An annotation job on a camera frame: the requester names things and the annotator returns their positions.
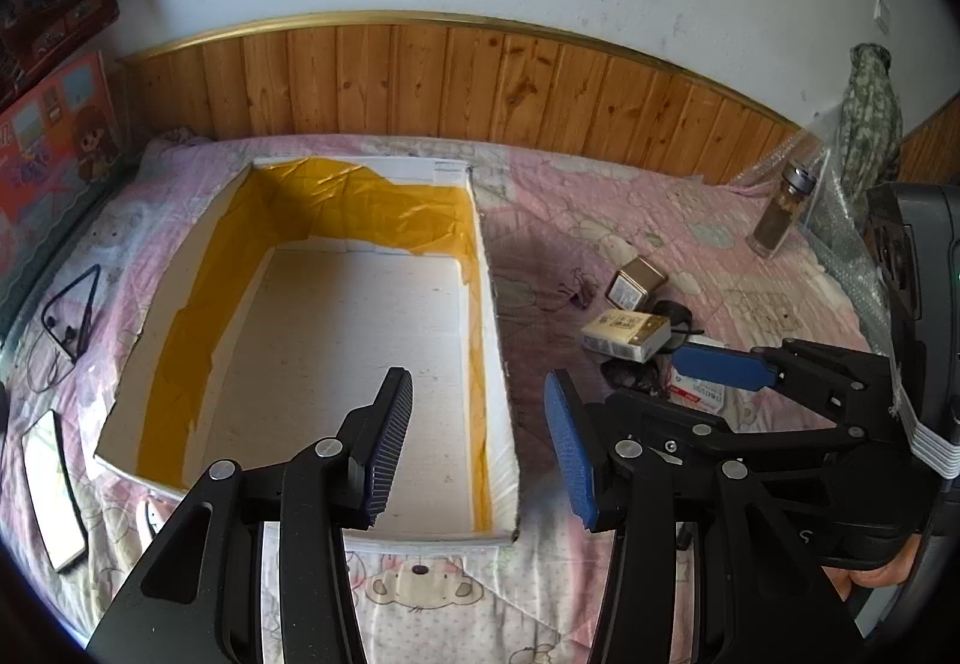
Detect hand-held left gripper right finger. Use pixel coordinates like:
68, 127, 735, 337
545, 370, 863, 664

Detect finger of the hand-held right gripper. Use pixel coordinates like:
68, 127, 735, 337
673, 336, 902, 423
598, 386, 917, 468

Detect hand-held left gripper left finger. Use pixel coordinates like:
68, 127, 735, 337
86, 366, 415, 664

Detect white eraser red label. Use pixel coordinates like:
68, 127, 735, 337
664, 364, 740, 414

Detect beige tissue packet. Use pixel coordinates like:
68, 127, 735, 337
581, 310, 672, 363

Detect white foam box yellow tape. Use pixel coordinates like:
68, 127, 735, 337
94, 155, 522, 549

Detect person's right hand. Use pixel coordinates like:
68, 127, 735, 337
823, 535, 929, 609

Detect gold metal tin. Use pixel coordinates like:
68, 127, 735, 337
606, 257, 668, 311

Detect black binder clip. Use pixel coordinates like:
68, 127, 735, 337
559, 266, 601, 307

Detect glass bottle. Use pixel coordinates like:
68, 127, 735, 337
752, 158, 818, 258

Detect pink printed blanket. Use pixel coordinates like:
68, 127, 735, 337
0, 131, 901, 664

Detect camouflage cloth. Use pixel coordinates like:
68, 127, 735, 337
836, 43, 905, 200

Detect black neckband earphones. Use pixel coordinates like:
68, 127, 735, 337
22, 264, 102, 396

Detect black smartphone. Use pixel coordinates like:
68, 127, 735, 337
21, 409, 89, 571

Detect wooden wall panel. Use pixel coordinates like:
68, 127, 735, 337
116, 13, 960, 187

